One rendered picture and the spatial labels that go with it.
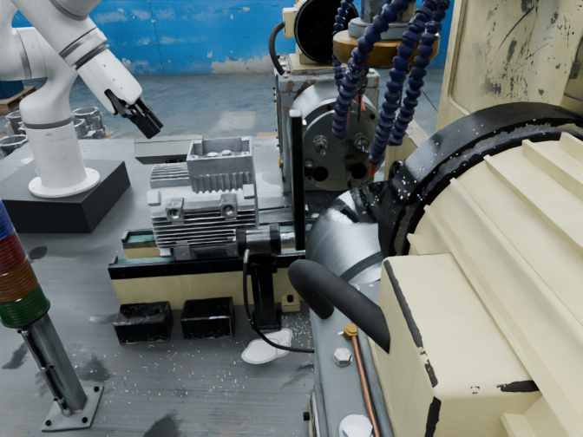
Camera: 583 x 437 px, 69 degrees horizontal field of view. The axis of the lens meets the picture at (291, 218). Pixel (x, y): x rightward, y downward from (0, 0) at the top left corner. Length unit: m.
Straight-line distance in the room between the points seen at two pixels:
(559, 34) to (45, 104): 1.13
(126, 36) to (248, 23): 1.75
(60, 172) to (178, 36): 5.42
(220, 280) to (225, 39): 5.73
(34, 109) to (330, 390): 1.11
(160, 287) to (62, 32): 0.51
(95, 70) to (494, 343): 0.78
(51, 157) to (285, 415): 0.93
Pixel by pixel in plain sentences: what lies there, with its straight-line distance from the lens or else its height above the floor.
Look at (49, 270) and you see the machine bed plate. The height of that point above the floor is 0.80.
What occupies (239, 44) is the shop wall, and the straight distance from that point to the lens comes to 6.48.
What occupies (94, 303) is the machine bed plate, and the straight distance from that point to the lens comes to 1.08.
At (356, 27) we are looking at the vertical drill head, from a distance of 0.77.
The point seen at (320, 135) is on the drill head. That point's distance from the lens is 1.06.
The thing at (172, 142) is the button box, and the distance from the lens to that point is 1.10.
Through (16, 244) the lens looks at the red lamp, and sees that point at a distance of 0.67.
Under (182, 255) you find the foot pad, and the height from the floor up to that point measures 0.97.
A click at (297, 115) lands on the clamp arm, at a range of 0.67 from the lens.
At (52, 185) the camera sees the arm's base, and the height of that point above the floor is 0.93.
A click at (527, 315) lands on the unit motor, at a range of 0.22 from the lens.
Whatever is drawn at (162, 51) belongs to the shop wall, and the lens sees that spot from 6.78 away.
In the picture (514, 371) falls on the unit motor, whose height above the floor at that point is 1.32.
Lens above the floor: 1.46
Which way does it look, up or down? 32 degrees down
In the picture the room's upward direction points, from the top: 3 degrees counter-clockwise
